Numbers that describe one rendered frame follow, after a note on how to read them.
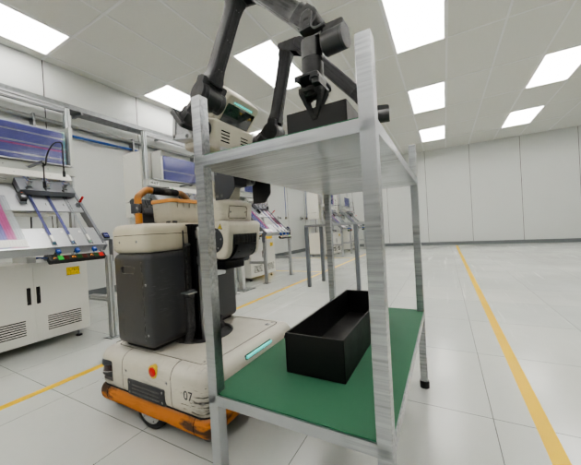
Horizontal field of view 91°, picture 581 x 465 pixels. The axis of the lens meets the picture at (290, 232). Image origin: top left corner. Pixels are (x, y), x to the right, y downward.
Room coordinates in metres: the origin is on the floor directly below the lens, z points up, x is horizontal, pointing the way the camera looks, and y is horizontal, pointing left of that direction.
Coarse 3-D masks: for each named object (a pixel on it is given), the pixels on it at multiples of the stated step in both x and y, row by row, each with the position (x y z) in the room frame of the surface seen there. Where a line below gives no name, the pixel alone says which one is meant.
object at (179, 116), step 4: (188, 104) 1.03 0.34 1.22; (184, 108) 1.03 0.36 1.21; (188, 108) 1.03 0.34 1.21; (172, 112) 1.03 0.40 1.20; (176, 112) 1.04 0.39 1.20; (180, 112) 1.04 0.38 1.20; (184, 112) 1.03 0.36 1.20; (188, 112) 1.03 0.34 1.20; (176, 116) 1.02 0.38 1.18; (180, 116) 1.04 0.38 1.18; (184, 116) 1.03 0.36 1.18; (188, 116) 1.03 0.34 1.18; (176, 120) 1.02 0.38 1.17; (180, 120) 1.02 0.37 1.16; (184, 120) 1.04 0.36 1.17; (188, 120) 1.04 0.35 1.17; (180, 124) 1.02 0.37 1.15; (184, 124) 1.02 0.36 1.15; (188, 124) 1.04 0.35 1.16; (188, 128) 1.05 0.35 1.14; (192, 128) 1.06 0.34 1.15
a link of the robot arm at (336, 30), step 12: (312, 12) 0.73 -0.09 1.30; (300, 24) 0.74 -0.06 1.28; (324, 24) 0.71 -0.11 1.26; (336, 24) 0.70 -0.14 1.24; (324, 36) 0.70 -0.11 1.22; (336, 36) 0.68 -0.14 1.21; (348, 36) 0.71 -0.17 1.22; (324, 48) 0.71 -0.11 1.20; (336, 48) 0.70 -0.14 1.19; (348, 48) 0.71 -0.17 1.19
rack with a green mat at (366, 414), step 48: (288, 144) 0.59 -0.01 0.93; (336, 144) 0.58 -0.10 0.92; (384, 144) 0.60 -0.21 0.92; (336, 192) 1.39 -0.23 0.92; (384, 240) 0.52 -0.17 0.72; (384, 288) 0.51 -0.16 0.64; (384, 336) 0.51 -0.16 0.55; (240, 384) 0.75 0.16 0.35; (288, 384) 0.73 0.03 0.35; (336, 384) 0.72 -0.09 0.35; (384, 384) 0.51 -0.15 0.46; (336, 432) 0.56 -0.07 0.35; (384, 432) 0.51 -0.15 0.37
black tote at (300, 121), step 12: (312, 108) 0.75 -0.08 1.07; (324, 108) 0.74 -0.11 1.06; (336, 108) 0.72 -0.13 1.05; (348, 108) 0.72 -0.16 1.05; (288, 120) 0.79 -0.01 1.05; (300, 120) 0.77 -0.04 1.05; (312, 120) 0.76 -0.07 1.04; (324, 120) 0.74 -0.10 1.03; (336, 120) 0.72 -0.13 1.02; (288, 132) 0.79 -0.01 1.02
